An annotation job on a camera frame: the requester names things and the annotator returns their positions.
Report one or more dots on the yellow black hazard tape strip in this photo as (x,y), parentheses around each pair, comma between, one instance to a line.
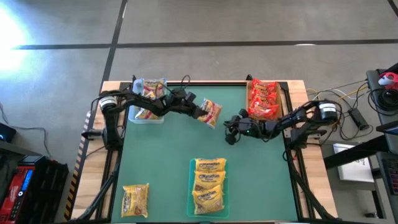
(76,168)

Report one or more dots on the red white object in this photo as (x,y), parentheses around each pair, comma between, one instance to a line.
(388,79)

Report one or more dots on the teal plastic bin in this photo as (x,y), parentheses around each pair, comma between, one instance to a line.
(188,205)

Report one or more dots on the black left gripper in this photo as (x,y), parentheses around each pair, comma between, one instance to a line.
(200,111)

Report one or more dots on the black plastic crate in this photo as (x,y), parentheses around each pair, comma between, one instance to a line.
(49,186)

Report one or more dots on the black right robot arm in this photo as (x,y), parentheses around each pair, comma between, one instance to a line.
(298,118)

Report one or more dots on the white paper sheet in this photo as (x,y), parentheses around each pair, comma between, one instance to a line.
(354,165)

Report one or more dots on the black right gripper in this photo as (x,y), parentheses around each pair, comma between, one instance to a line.
(250,127)

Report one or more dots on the light blue plastic bin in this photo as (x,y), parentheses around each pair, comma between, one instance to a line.
(136,85)

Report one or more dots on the black desk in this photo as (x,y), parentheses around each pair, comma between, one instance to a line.
(385,124)

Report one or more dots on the orange Saucy Noods packet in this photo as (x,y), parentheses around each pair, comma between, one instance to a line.
(262,97)
(265,106)
(264,86)
(262,114)

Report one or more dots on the yellow creamy chicken ramen packet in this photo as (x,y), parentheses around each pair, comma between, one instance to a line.
(207,200)
(211,165)
(135,200)
(209,180)

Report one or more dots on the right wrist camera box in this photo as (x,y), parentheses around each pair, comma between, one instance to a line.
(243,112)

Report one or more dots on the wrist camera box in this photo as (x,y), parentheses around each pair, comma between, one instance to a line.
(243,112)
(190,96)

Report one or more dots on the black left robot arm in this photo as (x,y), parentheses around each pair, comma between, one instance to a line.
(149,104)

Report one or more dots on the small black device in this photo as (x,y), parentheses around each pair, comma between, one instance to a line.
(6,132)

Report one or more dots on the beef flavor ramen packet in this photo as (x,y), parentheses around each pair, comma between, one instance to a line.
(144,114)
(154,86)
(213,112)

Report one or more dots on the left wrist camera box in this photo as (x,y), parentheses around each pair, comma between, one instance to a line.
(190,96)

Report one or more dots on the black table frame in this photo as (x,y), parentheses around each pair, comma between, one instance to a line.
(293,149)

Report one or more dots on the black power brick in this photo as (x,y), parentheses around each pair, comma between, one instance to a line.
(359,119)

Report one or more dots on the red black electronic device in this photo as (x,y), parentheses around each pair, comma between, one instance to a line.
(15,193)

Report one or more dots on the black keyboard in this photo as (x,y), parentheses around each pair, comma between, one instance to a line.
(393,175)

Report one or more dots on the brown cardboard box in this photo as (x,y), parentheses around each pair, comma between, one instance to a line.
(280,99)

